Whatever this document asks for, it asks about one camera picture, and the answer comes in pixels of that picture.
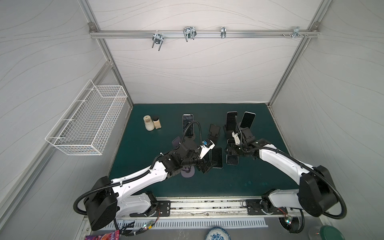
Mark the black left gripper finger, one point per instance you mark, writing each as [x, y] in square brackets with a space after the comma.
[208, 166]
[203, 167]

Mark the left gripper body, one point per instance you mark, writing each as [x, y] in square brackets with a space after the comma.
[193, 160]

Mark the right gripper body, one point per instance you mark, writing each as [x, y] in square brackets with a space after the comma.
[233, 149]

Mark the phone with light green frame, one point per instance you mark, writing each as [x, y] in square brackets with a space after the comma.
[207, 158]

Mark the phone with dark frame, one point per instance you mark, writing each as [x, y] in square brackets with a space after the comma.
[217, 157]

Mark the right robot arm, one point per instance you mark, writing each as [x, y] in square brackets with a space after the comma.
[316, 193]

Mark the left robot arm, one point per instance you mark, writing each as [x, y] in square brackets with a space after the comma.
[129, 185]

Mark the purple round stand middle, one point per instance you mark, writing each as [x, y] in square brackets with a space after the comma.
[176, 142]

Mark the purple round stand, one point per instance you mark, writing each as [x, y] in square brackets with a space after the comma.
[188, 172]
[176, 142]

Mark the purple round stand front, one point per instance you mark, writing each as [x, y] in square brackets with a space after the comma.
[188, 172]

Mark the black rectangular phone stand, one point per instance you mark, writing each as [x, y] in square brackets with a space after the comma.
[228, 133]

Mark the black folding phone stand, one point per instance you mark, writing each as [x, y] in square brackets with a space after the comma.
[214, 133]

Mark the phone with cracked screen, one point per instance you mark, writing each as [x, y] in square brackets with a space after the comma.
[187, 119]

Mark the small brown bottle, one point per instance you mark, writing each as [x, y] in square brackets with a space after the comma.
[157, 123]

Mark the cream plastic bottle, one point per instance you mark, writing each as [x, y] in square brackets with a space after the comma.
[149, 124]

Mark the blue white plate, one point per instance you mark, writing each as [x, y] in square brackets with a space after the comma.
[217, 233]

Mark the pink patterned bag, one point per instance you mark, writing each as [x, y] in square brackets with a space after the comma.
[109, 236]

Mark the green round lid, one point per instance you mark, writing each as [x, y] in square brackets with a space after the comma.
[330, 233]

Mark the metal top crossbar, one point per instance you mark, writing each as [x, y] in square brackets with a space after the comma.
[192, 33]

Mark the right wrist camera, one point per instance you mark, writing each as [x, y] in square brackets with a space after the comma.
[236, 138]

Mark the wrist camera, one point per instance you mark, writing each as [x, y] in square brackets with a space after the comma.
[236, 138]
[206, 146]

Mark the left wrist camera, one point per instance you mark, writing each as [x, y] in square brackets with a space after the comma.
[206, 146]

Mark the phone with white frame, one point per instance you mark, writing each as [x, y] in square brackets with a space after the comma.
[247, 120]

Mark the phone with purple frame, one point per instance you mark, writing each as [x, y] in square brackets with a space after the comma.
[231, 122]

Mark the white wire basket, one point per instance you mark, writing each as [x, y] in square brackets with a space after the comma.
[85, 127]

